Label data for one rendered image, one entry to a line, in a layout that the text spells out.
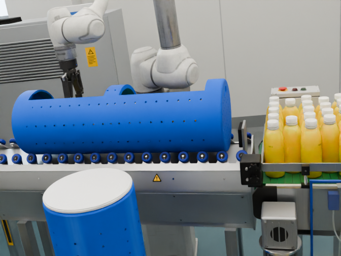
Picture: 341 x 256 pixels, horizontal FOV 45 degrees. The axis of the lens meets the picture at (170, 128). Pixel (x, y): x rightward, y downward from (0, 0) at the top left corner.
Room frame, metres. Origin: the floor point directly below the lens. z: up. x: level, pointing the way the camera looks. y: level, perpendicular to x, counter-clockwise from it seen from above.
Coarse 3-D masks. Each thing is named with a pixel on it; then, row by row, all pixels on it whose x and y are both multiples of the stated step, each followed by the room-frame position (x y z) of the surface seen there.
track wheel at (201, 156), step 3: (198, 153) 1.47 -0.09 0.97; (201, 153) 1.47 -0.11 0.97; (204, 153) 1.46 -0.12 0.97; (207, 153) 1.46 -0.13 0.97; (198, 156) 1.46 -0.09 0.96; (201, 156) 1.46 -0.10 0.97; (204, 156) 1.45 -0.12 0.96; (207, 156) 1.45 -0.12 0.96; (198, 159) 1.45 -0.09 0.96; (201, 159) 1.45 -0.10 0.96; (204, 159) 1.45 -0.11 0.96; (207, 159) 1.45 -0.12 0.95; (201, 162) 1.45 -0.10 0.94
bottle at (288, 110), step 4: (284, 108) 1.59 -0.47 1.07; (288, 108) 1.57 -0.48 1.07; (292, 108) 1.57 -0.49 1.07; (296, 108) 1.57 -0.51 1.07; (284, 112) 1.58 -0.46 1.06; (288, 112) 1.57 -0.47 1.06; (292, 112) 1.56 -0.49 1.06; (296, 112) 1.56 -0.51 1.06; (284, 116) 1.57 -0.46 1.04; (284, 120) 1.57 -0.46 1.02; (284, 124) 1.58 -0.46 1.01
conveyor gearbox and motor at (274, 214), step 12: (264, 204) 1.23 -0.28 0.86; (276, 204) 1.22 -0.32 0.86; (288, 204) 1.21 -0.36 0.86; (264, 216) 1.16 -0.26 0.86; (276, 216) 1.15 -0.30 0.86; (288, 216) 1.14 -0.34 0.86; (264, 228) 1.15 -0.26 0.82; (276, 228) 1.14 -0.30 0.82; (288, 228) 1.13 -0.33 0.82; (264, 240) 1.15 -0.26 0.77; (276, 240) 1.14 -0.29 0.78; (288, 240) 1.13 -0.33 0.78; (300, 240) 1.18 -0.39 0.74; (264, 252) 1.20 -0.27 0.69; (276, 252) 1.13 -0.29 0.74; (288, 252) 1.12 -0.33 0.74
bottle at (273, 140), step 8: (272, 128) 1.35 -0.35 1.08; (264, 136) 1.36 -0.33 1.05; (272, 136) 1.34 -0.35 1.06; (280, 136) 1.34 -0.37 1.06; (264, 144) 1.36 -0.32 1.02; (272, 144) 1.33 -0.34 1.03; (280, 144) 1.33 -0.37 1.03; (264, 152) 1.36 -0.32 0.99; (272, 152) 1.33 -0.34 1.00; (280, 152) 1.33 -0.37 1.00; (264, 160) 1.37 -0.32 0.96; (272, 160) 1.33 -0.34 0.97; (280, 160) 1.33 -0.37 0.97; (272, 176) 1.33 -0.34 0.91; (280, 176) 1.33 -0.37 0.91
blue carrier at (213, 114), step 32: (32, 96) 1.82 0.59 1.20; (128, 96) 1.56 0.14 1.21; (160, 96) 1.52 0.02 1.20; (192, 96) 1.48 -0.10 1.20; (224, 96) 1.51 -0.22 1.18; (32, 128) 1.62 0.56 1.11; (64, 128) 1.58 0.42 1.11; (96, 128) 1.54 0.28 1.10; (128, 128) 1.50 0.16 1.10; (160, 128) 1.47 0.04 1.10; (192, 128) 1.43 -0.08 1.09; (224, 128) 1.45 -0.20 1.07
